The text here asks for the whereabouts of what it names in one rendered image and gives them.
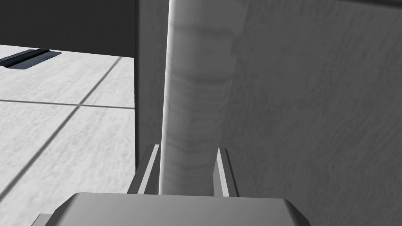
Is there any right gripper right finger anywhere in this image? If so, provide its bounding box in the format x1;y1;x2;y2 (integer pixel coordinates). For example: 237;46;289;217
213;146;240;198

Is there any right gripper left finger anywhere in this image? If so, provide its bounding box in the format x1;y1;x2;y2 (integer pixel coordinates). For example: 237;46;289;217
127;144;161;195

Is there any grey bar handle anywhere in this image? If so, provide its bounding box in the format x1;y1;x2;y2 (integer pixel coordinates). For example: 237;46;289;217
158;0;250;197

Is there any grey cupboard door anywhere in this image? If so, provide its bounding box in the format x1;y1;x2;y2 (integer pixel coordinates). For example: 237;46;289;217
134;0;402;226

